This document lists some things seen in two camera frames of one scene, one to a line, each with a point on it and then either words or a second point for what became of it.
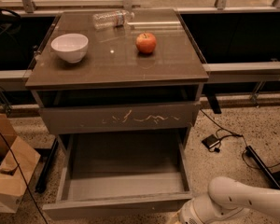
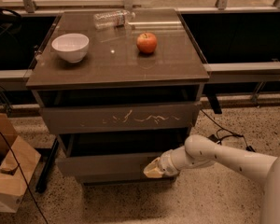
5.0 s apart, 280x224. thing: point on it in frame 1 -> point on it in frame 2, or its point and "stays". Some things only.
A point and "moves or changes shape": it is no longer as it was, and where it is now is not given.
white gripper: (189, 215) -> (166, 164)
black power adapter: (211, 141) stays
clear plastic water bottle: (118, 19) stays
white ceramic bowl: (71, 47) stays
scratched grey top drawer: (119, 117) stays
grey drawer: (121, 175) moves or changes shape
